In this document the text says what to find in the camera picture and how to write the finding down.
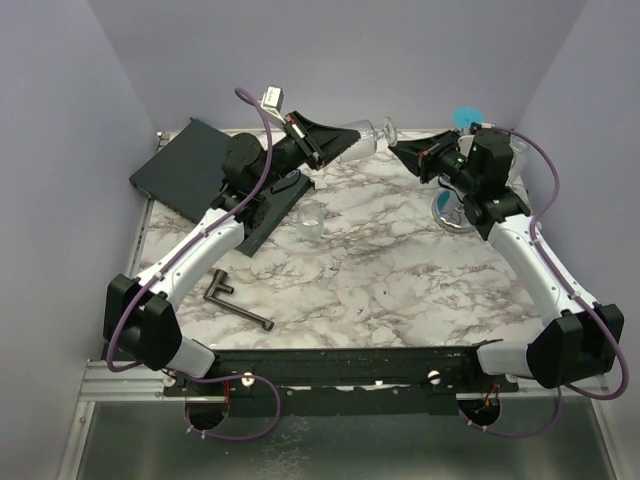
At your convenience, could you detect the dark grey flat box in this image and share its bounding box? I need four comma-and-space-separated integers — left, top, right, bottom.
129, 120, 314, 257

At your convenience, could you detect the chrome wine glass rack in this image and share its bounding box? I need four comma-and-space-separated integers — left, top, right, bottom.
431, 121, 529, 235

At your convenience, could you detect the aluminium extrusion frame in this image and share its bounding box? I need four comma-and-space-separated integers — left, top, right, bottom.
54, 130, 226, 480

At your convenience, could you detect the dark metal T-handle tool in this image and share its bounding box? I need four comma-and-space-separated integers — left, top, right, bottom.
203, 269, 275, 332

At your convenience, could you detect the blue wine glass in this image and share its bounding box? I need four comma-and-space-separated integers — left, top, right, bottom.
435, 106, 484, 223

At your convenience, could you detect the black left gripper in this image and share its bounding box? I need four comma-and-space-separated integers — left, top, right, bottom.
253, 110, 358, 194

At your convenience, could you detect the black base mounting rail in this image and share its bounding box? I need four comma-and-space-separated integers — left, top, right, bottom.
164, 344, 521, 419

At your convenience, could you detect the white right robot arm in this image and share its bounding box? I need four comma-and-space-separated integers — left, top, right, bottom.
389, 125, 624, 392

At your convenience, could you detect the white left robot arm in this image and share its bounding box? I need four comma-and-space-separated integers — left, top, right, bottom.
103, 112, 361, 395

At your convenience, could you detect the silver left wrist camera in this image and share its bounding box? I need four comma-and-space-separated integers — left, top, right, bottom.
259, 85, 286, 127

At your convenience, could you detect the clear ribbed wine glass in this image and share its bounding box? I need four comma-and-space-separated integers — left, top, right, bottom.
297, 203, 325, 241

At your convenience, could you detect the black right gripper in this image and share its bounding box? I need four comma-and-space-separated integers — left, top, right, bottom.
390, 129, 481, 195

